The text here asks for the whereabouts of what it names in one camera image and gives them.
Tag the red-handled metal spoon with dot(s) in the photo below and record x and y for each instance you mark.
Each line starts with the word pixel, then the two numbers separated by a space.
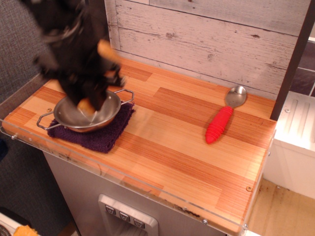
pixel 234 98

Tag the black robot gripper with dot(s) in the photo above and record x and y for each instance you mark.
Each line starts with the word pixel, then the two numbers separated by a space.
pixel 80 56

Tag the orange object bottom left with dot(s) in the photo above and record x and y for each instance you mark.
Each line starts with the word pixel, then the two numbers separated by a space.
pixel 25 231

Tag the small steel two-handled pan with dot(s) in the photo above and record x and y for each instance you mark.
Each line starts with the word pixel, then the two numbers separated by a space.
pixel 68 116

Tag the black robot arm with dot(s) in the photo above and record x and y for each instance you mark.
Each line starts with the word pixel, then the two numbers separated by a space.
pixel 65 16

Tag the grey toy fridge cabinet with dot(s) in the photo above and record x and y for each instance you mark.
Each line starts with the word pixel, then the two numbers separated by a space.
pixel 81 189

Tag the silver dispenser button panel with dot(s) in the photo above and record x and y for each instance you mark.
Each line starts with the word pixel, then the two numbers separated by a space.
pixel 122 220

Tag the dark right shelf post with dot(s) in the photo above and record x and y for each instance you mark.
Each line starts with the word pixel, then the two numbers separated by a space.
pixel 294 61

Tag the white toy sink unit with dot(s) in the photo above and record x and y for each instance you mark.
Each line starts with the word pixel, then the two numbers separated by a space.
pixel 291 160

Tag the clear acrylic table guard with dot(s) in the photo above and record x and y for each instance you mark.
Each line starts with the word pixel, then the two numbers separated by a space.
pixel 163 147

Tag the purple folded cloth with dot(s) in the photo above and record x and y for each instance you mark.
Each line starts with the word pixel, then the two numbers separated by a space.
pixel 102 140

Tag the tan toy chicken leg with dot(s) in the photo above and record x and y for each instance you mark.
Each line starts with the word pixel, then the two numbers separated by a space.
pixel 86 106

